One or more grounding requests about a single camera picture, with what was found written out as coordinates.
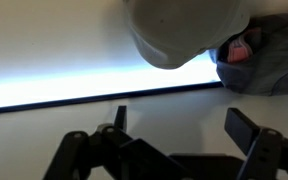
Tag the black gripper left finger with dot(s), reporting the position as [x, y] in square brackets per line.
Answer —
[117, 150]

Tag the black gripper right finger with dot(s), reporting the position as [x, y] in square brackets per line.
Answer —
[267, 150]

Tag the grey baseball cap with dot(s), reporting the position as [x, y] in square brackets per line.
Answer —
[184, 30]

